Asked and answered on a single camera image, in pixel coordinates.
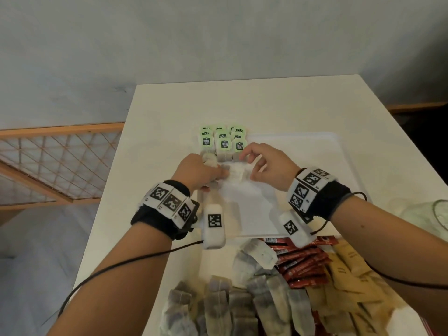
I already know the person's left hand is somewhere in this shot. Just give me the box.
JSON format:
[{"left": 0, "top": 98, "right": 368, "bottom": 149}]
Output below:
[{"left": 171, "top": 153, "right": 230, "bottom": 193}]

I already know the person's right hand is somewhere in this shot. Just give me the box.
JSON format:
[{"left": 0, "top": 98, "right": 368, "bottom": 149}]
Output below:
[{"left": 239, "top": 142, "right": 302, "bottom": 192}]

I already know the white tea bag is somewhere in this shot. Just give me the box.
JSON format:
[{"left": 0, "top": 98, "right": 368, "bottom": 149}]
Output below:
[{"left": 220, "top": 162, "right": 257, "bottom": 184}]

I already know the person's right forearm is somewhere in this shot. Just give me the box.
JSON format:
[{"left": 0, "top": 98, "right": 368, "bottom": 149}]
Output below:
[{"left": 330, "top": 196, "right": 448, "bottom": 336}]

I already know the person's left forearm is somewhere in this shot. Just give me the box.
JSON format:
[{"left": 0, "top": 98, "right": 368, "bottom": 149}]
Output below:
[{"left": 46, "top": 222, "right": 175, "bottom": 336}]

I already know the group of green label packets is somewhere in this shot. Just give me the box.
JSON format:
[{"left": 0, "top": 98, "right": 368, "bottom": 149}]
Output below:
[{"left": 197, "top": 125, "right": 248, "bottom": 162}]

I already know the white plastic tray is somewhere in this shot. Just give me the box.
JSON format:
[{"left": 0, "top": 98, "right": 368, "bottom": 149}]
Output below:
[{"left": 197, "top": 132, "right": 369, "bottom": 238}]

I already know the black wristband with marker tags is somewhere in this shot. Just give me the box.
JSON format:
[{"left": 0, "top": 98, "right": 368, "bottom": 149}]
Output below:
[
  {"left": 286, "top": 167, "right": 353, "bottom": 223},
  {"left": 130, "top": 180, "right": 200, "bottom": 241}
]

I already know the pile of red sachets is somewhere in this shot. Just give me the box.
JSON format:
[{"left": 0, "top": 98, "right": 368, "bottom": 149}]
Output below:
[{"left": 262, "top": 235, "right": 340, "bottom": 290}]

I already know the pile of grey tea bags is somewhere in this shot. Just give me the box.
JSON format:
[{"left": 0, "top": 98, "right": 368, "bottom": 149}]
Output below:
[{"left": 158, "top": 238, "right": 316, "bottom": 336}]

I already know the pile of brown sachets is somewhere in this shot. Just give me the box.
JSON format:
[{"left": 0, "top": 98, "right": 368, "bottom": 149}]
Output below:
[{"left": 306, "top": 241, "right": 411, "bottom": 336}]

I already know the wooden lattice screen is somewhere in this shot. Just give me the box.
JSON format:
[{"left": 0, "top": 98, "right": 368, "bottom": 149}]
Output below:
[{"left": 0, "top": 122, "right": 126, "bottom": 211}]

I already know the wooden baseboard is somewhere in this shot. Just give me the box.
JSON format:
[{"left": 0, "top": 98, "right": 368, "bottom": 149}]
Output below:
[{"left": 385, "top": 101, "right": 448, "bottom": 114}]

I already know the clear glass jar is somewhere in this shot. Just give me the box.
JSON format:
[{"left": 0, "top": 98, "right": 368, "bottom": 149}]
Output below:
[{"left": 388, "top": 199, "right": 448, "bottom": 239}]

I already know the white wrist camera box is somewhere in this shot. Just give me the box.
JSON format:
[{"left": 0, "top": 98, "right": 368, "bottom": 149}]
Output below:
[
  {"left": 278, "top": 211, "right": 316, "bottom": 248},
  {"left": 202, "top": 203, "right": 225, "bottom": 250}
]

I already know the black cable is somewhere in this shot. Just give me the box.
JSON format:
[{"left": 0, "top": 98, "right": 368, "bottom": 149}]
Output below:
[
  {"left": 57, "top": 240, "right": 204, "bottom": 318},
  {"left": 309, "top": 191, "right": 448, "bottom": 290}
]

